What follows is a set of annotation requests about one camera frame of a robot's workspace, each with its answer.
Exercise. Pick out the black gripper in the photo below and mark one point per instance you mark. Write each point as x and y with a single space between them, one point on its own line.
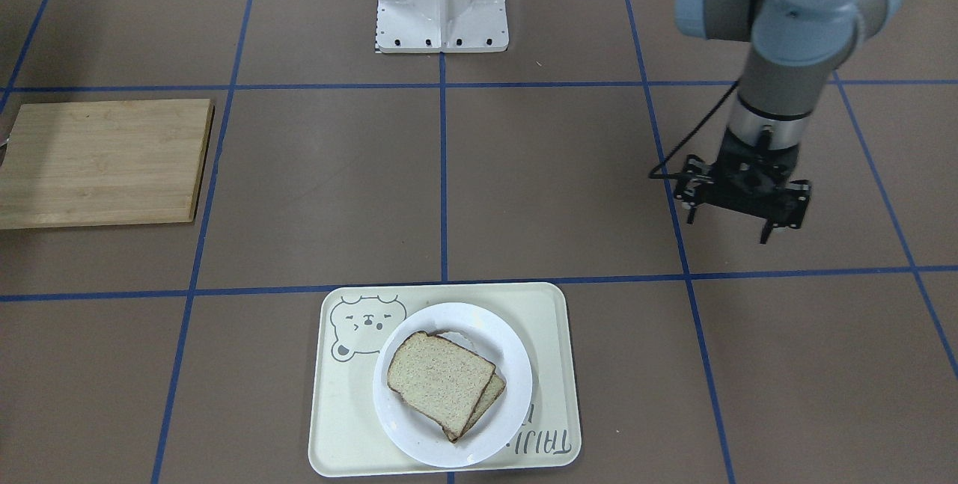
694 186

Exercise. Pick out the white round plate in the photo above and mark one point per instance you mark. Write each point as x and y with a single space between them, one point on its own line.
498 337

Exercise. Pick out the bread slice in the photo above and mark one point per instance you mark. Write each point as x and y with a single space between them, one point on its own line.
438 378
493 388

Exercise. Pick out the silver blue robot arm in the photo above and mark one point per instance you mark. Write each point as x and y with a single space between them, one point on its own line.
795 46

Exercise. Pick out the cream bear serving tray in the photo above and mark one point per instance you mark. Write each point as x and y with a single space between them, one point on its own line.
345 439

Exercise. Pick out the brown paper table cover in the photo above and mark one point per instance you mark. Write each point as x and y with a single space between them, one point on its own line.
184 353

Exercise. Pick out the bamboo cutting board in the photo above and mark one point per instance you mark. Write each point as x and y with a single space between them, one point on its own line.
105 163

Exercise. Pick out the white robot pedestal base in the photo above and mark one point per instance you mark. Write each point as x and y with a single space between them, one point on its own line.
425 26

